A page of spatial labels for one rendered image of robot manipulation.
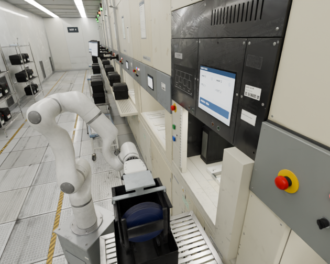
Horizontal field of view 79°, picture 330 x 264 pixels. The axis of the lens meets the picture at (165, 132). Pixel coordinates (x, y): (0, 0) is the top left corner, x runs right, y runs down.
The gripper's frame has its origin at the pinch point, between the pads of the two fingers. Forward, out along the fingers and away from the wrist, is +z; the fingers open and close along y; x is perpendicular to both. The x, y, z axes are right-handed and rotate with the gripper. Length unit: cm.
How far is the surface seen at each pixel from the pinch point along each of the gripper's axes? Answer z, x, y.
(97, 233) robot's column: -23, -49, 24
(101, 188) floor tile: -160, -125, 29
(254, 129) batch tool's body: 18, 27, -39
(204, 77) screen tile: -20, 38, -38
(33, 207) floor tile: -152, -125, 107
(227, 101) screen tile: 0.9, 31.7, -38.6
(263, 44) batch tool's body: 15, 53, -39
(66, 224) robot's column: -36, -49, 42
